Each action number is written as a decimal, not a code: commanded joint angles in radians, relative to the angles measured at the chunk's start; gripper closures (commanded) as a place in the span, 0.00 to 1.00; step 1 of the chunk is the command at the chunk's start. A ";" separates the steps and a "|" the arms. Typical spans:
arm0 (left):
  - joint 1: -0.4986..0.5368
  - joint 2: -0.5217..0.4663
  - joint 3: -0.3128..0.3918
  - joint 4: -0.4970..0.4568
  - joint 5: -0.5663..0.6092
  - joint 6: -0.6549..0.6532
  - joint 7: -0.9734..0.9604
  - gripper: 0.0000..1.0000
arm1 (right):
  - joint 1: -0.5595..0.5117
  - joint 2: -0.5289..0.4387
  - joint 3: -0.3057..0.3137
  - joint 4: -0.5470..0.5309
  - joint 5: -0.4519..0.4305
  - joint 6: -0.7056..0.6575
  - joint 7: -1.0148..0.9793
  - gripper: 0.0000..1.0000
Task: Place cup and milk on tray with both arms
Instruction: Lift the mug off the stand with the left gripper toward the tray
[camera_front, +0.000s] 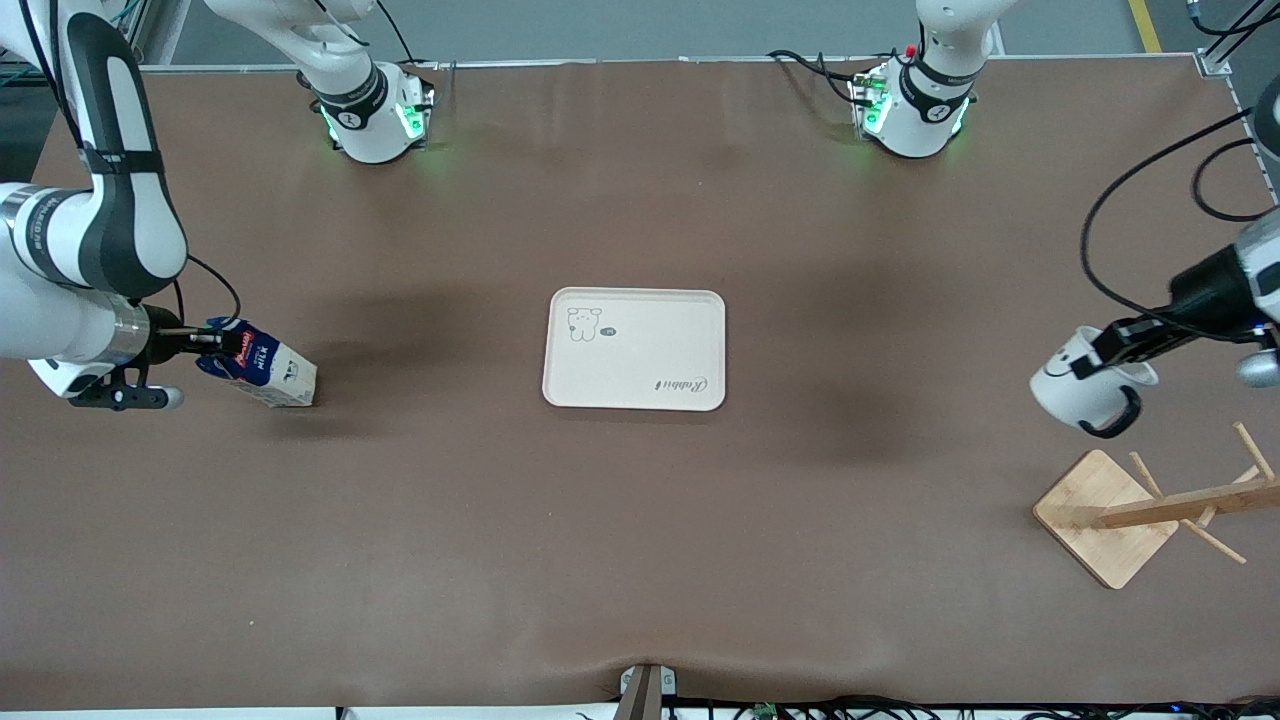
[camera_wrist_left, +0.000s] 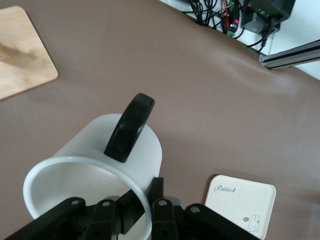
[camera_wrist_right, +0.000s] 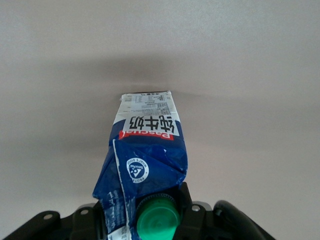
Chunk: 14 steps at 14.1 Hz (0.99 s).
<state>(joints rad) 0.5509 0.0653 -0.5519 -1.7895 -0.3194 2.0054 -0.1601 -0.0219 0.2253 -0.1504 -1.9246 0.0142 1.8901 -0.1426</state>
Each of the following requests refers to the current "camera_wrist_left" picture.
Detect aluminium profile rail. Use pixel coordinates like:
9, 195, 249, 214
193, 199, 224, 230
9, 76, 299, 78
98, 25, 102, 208
258, 38, 320, 71

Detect white mug black handle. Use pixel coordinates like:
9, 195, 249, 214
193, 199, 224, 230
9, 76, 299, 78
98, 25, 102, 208
22, 92, 164, 240

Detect wooden mug tree stand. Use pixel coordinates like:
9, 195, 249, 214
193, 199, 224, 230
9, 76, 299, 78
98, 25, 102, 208
0, 5, 59, 102

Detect white rabbit print tray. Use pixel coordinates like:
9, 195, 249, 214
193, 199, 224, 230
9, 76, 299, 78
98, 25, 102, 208
202, 174, 277, 240

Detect dark electronics box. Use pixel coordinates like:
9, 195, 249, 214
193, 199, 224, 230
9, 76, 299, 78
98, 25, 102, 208
243, 0, 297, 34

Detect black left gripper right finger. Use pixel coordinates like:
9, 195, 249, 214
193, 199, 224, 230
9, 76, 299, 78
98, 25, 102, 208
149, 176, 261, 240

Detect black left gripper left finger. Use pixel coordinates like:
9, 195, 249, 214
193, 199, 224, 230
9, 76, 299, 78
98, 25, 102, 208
4, 188, 149, 240

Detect black cable bundle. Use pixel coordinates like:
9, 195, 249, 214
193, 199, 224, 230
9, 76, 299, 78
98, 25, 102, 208
183, 0, 276, 55

